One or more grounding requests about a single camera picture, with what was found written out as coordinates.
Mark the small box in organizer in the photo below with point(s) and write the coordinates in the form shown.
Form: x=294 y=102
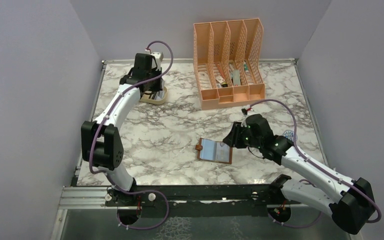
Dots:
x=220 y=82

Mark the wrist white camera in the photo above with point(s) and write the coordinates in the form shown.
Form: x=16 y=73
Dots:
x=245 y=112
x=156 y=62

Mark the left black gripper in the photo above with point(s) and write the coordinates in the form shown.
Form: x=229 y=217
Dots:
x=157 y=87

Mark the tan oval card tray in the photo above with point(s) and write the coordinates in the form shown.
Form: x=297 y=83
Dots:
x=148 y=101

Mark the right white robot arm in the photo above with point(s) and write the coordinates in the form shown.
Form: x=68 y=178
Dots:
x=350 y=203

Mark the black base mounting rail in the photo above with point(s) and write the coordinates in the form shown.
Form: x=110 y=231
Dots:
x=194 y=201

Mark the orange plastic file organizer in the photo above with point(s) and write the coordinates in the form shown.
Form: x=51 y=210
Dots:
x=219 y=47

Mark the green white tube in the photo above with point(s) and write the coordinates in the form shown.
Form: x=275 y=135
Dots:
x=245 y=66

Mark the brown leather card holder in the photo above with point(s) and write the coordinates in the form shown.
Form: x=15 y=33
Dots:
x=214 y=151

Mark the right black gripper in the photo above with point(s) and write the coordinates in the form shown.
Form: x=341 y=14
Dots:
x=233 y=138

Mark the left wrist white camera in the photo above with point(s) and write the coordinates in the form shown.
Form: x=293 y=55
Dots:
x=156 y=62

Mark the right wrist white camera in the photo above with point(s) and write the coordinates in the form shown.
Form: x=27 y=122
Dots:
x=245 y=112

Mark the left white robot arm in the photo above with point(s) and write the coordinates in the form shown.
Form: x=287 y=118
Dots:
x=101 y=143

